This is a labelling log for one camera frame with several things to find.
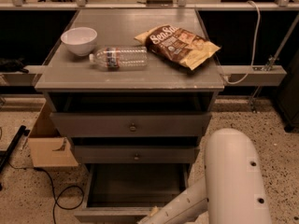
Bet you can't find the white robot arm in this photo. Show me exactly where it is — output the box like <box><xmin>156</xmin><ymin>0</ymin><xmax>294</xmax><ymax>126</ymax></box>
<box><xmin>138</xmin><ymin>128</ymin><xmax>272</xmax><ymax>224</ymax></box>

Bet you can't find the grey middle drawer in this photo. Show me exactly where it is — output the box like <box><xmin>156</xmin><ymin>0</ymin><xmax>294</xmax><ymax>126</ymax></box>
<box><xmin>73</xmin><ymin>146</ymin><xmax>199</xmax><ymax>163</ymax></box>

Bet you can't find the grey top drawer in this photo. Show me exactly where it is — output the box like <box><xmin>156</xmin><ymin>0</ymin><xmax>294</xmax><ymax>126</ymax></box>
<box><xmin>50</xmin><ymin>113</ymin><xmax>211</xmax><ymax>137</ymax></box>

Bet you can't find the grey wooden drawer cabinet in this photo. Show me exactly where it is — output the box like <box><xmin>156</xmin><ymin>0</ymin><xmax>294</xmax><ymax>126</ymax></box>
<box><xmin>35</xmin><ymin>8</ymin><xmax>225</xmax><ymax>166</ymax></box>

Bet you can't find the cardboard box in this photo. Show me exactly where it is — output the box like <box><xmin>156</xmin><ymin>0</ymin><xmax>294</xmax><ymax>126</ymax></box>
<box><xmin>27</xmin><ymin>103</ymin><xmax>78</xmax><ymax>168</ymax></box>

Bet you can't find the black bar on floor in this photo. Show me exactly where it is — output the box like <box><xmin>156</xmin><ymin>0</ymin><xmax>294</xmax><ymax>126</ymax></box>
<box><xmin>0</xmin><ymin>125</ymin><xmax>27</xmax><ymax>173</ymax></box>

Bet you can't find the clear plastic water bottle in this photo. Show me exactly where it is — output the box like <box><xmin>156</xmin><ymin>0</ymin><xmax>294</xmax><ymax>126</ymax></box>
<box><xmin>89</xmin><ymin>46</ymin><xmax>147</xmax><ymax>70</ymax></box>

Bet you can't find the brown yellow chip bag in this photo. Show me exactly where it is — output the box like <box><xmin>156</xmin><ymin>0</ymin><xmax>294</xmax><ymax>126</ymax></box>
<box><xmin>135</xmin><ymin>24</ymin><xmax>220</xmax><ymax>70</ymax></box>

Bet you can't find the dark cart with wheel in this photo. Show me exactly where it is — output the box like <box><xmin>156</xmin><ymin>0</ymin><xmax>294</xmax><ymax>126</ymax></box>
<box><xmin>276</xmin><ymin>50</ymin><xmax>299</xmax><ymax>133</ymax></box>

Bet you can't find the white ceramic bowl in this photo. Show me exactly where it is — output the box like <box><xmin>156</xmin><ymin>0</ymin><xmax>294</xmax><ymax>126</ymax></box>
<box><xmin>61</xmin><ymin>27</ymin><xmax>97</xmax><ymax>56</ymax></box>

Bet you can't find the black floor cable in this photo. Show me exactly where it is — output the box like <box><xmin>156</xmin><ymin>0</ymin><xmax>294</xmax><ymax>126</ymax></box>
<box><xmin>7</xmin><ymin>161</ymin><xmax>86</xmax><ymax>224</ymax></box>

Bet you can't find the white hanging cable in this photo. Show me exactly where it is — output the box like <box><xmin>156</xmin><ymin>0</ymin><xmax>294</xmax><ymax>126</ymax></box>
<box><xmin>221</xmin><ymin>0</ymin><xmax>262</xmax><ymax>86</ymax></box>

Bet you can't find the black cloth on rail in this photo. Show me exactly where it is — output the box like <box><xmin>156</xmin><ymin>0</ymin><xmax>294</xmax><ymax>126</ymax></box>
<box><xmin>0</xmin><ymin>58</ymin><xmax>29</xmax><ymax>74</ymax></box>

